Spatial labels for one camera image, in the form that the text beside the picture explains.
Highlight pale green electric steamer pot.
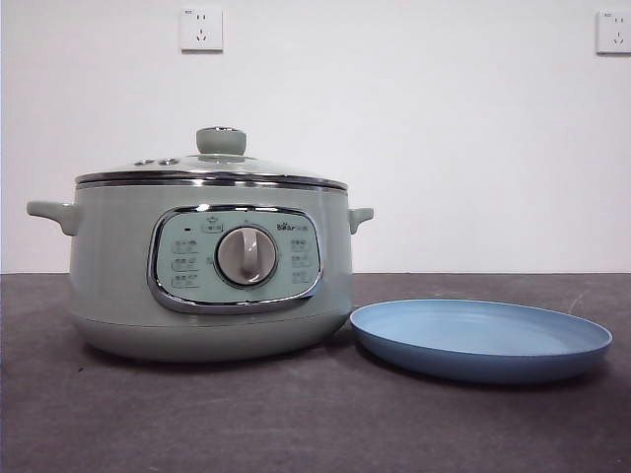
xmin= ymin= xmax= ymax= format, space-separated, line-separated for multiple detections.
xmin=26 ymin=180 xmax=375 ymax=365

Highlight blue round plate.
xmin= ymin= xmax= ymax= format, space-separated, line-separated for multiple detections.
xmin=349 ymin=298 xmax=614 ymax=385

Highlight glass lid with green knob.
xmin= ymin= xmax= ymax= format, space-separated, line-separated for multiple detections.
xmin=75 ymin=126 xmax=349 ymax=191

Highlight white wall socket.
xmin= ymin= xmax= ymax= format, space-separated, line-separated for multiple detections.
xmin=179 ymin=7 xmax=225 ymax=54
xmin=595 ymin=9 xmax=631 ymax=56

